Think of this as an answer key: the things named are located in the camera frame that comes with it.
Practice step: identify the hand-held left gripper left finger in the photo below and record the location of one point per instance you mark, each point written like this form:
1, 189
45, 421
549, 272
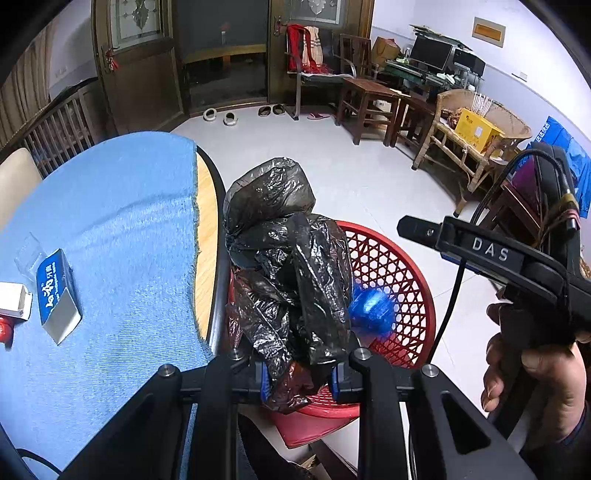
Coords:
263, 383

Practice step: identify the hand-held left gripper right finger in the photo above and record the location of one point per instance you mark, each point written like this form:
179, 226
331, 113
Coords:
336, 385

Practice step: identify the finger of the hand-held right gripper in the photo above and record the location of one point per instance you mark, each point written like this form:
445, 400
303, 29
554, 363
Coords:
418, 230

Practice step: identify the red plastic basket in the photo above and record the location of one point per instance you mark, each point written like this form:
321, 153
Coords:
397, 277

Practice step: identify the blue plastic bag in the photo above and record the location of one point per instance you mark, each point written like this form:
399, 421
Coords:
371, 311

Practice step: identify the black plastic bag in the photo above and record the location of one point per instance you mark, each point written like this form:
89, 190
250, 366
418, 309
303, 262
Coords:
295, 277

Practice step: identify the blue toothpaste box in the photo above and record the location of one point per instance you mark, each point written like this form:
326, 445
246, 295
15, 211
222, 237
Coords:
57, 295

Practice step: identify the red plastic bag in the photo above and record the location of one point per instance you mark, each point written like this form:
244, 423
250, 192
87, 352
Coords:
5, 332

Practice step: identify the white purple carton box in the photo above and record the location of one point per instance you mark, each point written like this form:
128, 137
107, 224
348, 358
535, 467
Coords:
14, 300

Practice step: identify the person's right forearm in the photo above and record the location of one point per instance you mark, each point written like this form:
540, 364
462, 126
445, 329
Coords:
563, 457

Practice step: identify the person's right hand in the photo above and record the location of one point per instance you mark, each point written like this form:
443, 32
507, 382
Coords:
558, 392

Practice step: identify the dark wooden armchair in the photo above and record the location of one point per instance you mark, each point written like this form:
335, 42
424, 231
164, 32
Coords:
517, 221

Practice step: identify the person's dark pants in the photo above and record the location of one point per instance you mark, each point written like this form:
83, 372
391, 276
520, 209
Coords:
272, 452

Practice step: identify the purple cloth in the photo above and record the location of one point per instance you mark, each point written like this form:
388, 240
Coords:
526, 184

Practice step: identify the yellow carton box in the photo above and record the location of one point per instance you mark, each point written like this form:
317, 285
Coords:
478, 131

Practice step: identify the dark wooden side table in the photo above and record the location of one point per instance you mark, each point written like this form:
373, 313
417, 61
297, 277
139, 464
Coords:
415, 104

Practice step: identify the wicker armchair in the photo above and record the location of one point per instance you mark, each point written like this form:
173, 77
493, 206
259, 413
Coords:
450, 99

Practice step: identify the square wooden stool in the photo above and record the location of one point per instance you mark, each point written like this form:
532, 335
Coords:
369, 90

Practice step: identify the pink flip-flop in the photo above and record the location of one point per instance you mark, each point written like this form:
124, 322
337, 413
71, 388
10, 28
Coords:
318, 116

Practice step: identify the cluttered computer desk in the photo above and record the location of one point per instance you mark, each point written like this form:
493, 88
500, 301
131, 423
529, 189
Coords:
415, 74

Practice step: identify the round wooden table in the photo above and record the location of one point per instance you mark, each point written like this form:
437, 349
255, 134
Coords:
205, 221

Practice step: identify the black computer monitor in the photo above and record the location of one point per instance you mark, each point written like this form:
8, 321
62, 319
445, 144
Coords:
468, 62
429, 53

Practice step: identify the wooden chair with clothes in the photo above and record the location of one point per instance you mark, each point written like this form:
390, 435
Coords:
318, 81

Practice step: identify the brown cardboard box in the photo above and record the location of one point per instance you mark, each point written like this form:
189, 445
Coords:
385, 50

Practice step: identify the dark shoe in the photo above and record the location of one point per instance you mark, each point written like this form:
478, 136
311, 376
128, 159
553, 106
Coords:
264, 111
279, 109

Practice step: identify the dark wooden chair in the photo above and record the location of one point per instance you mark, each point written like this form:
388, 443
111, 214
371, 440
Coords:
353, 50

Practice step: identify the blue tablecloth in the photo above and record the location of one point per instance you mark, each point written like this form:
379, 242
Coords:
115, 230

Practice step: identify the beige striped scarf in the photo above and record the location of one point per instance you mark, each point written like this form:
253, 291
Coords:
313, 44

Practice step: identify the white slipper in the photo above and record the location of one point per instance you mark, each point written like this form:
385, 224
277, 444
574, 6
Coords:
211, 114
231, 119

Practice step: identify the red scarf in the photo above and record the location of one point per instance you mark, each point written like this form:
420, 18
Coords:
295, 46

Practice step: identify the wooden bench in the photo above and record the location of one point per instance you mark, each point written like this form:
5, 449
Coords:
226, 50

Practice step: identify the clear plastic wrapper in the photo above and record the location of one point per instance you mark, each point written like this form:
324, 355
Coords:
27, 251

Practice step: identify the cream leather sofa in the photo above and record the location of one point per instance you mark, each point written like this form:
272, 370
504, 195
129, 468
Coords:
18, 184

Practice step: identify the wooden baby crib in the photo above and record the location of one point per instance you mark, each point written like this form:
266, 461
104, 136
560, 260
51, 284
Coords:
60, 134

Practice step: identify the red knot door ornament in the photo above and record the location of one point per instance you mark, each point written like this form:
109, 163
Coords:
111, 57

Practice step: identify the beige curtain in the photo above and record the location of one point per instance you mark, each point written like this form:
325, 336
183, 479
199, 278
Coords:
23, 101

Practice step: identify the blue wall poster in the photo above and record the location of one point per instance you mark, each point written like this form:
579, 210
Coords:
575, 152

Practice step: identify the white wall socket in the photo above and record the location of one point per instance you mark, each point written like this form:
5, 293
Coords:
520, 76

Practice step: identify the yellow wall plaque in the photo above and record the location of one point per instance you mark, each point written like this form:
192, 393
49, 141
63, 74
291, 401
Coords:
489, 30

